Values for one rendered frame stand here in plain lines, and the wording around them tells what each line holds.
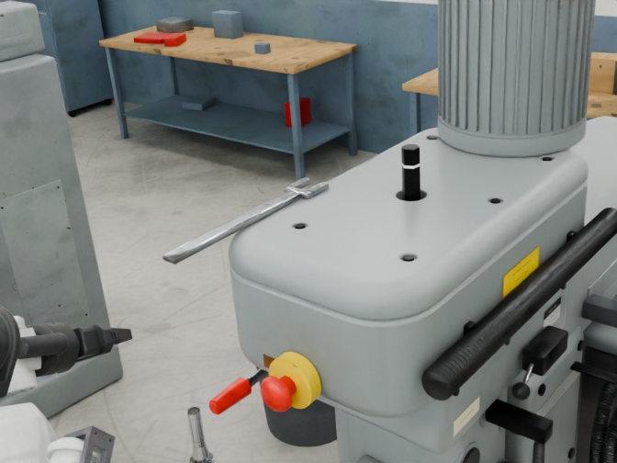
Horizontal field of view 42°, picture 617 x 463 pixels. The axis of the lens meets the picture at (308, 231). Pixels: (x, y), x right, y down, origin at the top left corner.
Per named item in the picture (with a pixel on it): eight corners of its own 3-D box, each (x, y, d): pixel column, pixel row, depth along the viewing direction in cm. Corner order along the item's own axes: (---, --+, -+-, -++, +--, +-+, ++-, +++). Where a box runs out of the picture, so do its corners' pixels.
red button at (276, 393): (286, 422, 84) (282, 389, 82) (257, 408, 86) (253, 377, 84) (306, 405, 86) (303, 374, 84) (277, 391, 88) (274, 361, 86)
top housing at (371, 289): (402, 444, 81) (398, 306, 74) (218, 359, 96) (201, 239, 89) (592, 257, 112) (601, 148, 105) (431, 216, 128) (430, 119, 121)
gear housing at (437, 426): (445, 464, 92) (445, 392, 88) (285, 389, 106) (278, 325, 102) (569, 330, 114) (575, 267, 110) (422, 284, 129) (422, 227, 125)
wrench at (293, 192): (181, 267, 84) (179, 261, 83) (156, 258, 86) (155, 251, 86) (329, 188, 100) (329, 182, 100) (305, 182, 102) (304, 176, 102)
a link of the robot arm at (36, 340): (31, 390, 140) (-18, 400, 129) (18, 330, 141) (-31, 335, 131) (83, 376, 136) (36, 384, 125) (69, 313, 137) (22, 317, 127)
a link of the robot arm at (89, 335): (66, 378, 151) (21, 387, 140) (55, 328, 153) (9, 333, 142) (120, 362, 147) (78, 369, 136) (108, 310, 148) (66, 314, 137)
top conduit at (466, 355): (450, 407, 79) (450, 378, 77) (413, 392, 81) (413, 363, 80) (623, 232, 109) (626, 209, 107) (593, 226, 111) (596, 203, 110)
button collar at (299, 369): (312, 417, 85) (308, 370, 83) (270, 398, 89) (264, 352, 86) (324, 408, 87) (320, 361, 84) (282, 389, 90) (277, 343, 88)
